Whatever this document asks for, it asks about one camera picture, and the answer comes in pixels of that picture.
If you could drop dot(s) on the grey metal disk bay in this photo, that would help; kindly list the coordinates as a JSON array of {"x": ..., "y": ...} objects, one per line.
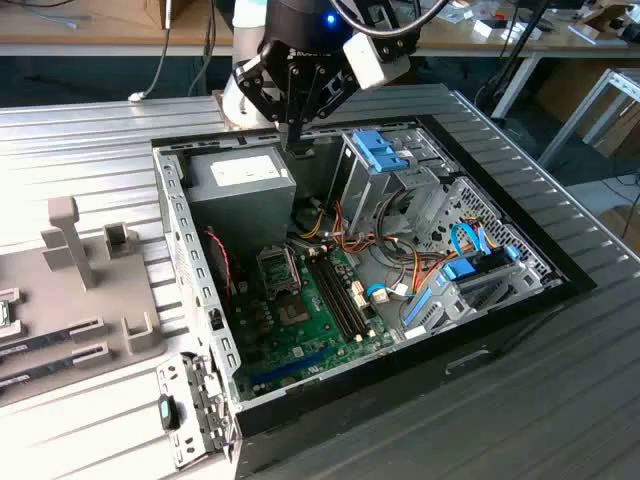
[{"x": 445, "y": 305}]

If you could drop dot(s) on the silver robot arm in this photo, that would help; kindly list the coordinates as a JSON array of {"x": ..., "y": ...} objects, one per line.
[{"x": 247, "y": 37}]

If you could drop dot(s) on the black round device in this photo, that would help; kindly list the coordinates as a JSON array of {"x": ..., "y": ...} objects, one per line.
[{"x": 631, "y": 32}]

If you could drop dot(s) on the open cardboard box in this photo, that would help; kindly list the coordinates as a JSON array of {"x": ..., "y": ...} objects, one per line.
[{"x": 600, "y": 20}]

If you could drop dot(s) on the black blue case latch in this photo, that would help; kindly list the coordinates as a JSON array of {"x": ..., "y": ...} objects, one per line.
[{"x": 166, "y": 412}]

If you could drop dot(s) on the small white box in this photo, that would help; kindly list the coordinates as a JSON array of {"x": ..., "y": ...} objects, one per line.
[{"x": 482, "y": 29}]

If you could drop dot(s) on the wooden desk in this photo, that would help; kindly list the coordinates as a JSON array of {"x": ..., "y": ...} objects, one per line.
[
  {"x": 100, "y": 37},
  {"x": 450, "y": 37}
]

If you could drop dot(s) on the silver coin battery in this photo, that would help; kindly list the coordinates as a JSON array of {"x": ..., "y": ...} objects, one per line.
[{"x": 287, "y": 380}]

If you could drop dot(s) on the blue expansion slot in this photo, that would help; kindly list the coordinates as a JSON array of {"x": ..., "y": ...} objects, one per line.
[{"x": 290, "y": 365}]

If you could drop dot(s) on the CPU socket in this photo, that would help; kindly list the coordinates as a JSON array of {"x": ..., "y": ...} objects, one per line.
[{"x": 292, "y": 312}]

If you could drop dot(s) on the hard disk in blue carrier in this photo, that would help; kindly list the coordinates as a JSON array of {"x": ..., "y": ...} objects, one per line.
[{"x": 457, "y": 270}]

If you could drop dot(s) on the grey parts rack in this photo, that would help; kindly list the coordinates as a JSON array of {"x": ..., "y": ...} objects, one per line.
[{"x": 100, "y": 295}]

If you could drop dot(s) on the dark RAM stick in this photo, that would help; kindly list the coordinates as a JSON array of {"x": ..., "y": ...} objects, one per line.
[
  {"x": 35, "y": 372},
  {"x": 35, "y": 340}
]

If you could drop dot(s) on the black open PC case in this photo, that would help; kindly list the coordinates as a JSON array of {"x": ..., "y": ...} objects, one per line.
[{"x": 350, "y": 400}]

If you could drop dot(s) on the aluminium profile frame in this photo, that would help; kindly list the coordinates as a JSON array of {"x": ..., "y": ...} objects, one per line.
[{"x": 576, "y": 120}]

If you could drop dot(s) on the silver metal drive cage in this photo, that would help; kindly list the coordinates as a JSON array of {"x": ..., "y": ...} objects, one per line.
[{"x": 360, "y": 195}]

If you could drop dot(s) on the beige board connector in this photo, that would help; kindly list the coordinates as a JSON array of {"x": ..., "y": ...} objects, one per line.
[{"x": 359, "y": 294}]

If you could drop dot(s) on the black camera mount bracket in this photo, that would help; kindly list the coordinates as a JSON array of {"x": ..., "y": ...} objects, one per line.
[{"x": 397, "y": 47}]

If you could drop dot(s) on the blue plastic rail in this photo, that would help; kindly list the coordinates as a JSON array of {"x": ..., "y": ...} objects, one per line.
[{"x": 417, "y": 307}]

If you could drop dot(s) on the blue plastic drive bracket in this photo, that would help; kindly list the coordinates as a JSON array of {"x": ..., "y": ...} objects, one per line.
[{"x": 380, "y": 150}]

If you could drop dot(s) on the black RAM slot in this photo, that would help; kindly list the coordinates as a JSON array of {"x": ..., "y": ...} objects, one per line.
[
  {"x": 334, "y": 295},
  {"x": 347, "y": 290}
]

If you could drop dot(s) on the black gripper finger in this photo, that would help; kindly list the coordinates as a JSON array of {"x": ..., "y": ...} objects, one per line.
[
  {"x": 321, "y": 109},
  {"x": 247, "y": 75}
]

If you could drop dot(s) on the brown cardboard box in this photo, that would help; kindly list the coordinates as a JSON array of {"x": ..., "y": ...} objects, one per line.
[
  {"x": 622, "y": 222},
  {"x": 625, "y": 130},
  {"x": 155, "y": 15}
]

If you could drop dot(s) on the grey power supply unit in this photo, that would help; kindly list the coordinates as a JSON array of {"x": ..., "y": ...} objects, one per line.
[{"x": 240, "y": 215}]

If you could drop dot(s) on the green motherboard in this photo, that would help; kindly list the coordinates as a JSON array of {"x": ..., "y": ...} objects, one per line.
[{"x": 295, "y": 345}]

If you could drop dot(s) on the flat white box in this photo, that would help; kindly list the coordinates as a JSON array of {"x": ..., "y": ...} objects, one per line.
[{"x": 525, "y": 34}]

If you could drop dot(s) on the black tripod stand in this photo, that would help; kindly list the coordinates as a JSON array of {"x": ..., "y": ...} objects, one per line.
[{"x": 520, "y": 47}]

